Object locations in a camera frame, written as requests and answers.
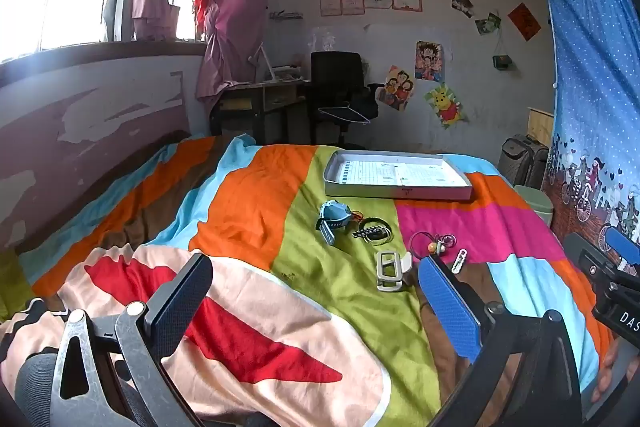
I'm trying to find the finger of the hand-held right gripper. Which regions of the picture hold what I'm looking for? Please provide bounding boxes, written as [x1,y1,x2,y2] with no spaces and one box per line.
[564,232,626,293]
[605,227,640,278]

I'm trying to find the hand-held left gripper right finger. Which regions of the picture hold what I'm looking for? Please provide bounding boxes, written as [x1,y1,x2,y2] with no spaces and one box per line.
[417,254,583,427]

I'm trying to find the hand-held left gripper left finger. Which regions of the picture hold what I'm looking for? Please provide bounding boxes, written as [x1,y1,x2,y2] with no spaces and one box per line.
[50,252,216,427]

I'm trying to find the red cord beaded keyring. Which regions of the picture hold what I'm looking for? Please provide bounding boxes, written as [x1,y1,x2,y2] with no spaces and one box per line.
[407,231,457,264]

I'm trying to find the white shallow cardboard box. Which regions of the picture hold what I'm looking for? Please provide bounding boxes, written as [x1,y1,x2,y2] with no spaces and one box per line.
[322,150,473,202]

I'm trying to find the blue wrist watch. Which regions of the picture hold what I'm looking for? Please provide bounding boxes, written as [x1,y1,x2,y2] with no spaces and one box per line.
[315,199,362,247]

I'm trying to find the person's right hand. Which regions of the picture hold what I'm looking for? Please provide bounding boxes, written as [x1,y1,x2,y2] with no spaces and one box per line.
[591,338,635,407]

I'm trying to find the green plastic stool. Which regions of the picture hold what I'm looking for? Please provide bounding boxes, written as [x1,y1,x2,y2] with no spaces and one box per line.
[514,185,555,228]

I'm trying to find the colourful patchwork blanket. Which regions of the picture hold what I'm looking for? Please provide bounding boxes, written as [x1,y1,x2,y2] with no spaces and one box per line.
[0,134,616,427]

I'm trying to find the grey suitcase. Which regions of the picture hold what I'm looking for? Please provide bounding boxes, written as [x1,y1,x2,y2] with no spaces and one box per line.
[500,134,551,190]

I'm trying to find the light wooden board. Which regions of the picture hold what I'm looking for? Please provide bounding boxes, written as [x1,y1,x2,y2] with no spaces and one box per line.
[527,106,556,148]

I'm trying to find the blue printed curtain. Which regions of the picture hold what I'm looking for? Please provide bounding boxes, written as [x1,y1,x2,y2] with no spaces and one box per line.
[539,0,640,278]

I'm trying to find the yellow bear poster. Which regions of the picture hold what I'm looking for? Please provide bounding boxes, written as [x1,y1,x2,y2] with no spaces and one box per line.
[425,83,466,128]

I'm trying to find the dark wooden desk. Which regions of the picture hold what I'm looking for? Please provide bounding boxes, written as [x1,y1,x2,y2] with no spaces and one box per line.
[210,79,313,145]

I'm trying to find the white clothes hanger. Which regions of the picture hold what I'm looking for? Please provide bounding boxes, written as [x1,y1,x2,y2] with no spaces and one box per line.
[318,103,372,126]

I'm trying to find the cartoon family poster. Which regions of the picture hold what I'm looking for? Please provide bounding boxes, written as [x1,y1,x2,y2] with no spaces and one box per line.
[375,66,417,112]

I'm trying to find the red paper square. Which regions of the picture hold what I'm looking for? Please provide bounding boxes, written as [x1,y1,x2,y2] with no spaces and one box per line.
[508,3,542,42]

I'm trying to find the anime character poster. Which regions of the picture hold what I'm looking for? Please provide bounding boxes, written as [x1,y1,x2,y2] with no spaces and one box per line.
[414,41,445,82]

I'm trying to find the white desk lamp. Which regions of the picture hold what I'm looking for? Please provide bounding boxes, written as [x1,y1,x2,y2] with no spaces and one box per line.
[248,46,273,82]

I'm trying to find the black office chair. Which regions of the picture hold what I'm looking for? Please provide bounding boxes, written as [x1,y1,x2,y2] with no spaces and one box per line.
[306,52,381,148]

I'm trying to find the long pink curtain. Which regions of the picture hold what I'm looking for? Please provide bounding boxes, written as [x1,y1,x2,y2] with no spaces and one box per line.
[195,0,266,100]

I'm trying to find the black ring bracelets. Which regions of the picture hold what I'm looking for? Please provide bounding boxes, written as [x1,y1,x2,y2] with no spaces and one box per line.
[359,217,392,239]

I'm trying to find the green wall photo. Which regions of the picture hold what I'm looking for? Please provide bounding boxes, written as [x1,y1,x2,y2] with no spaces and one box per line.
[475,13,502,36]

